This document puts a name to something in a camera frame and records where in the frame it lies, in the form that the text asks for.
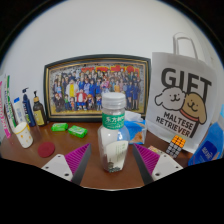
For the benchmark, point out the dark blue pump bottle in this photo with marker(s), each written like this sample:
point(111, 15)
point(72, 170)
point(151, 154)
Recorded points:
point(28, 110)

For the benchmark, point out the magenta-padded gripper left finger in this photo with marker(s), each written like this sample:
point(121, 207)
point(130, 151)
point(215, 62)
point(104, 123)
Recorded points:
point(63, 165)

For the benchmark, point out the flat round red coaster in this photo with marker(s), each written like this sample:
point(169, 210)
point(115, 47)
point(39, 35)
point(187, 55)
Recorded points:
point(46, 149)

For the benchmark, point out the blue tissue pack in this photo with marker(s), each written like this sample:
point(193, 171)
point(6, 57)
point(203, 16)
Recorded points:
point(137, 131)

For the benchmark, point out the white yellow-rimmed cup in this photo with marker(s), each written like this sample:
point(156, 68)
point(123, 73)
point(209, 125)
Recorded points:
point(24, 136)

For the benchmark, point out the blue detergent bottle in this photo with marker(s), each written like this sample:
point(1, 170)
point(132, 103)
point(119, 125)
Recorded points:
point(210, 146)

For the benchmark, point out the colourful puzzle cube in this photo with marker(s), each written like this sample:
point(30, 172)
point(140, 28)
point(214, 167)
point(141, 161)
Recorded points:
point(175, 146)

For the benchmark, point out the white printed paper bag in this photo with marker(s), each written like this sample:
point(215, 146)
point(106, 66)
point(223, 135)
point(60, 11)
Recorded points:
point(180, 100)

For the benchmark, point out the white blue-capped lotion bottle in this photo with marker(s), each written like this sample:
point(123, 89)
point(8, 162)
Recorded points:
point(19, 111)

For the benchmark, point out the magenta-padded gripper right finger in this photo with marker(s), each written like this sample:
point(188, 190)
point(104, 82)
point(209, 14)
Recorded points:
point(161, 165)

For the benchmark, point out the pink and white tube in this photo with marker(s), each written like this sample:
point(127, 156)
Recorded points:
point(4, 116)

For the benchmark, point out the brown pump bottle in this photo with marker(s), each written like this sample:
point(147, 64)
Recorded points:
point(39, 115)

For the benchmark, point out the clear green-labelled drink bottle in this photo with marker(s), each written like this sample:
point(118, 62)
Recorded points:
point(113, 140)

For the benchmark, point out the framed group picture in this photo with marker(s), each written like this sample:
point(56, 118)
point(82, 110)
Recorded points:
point(83, 86)

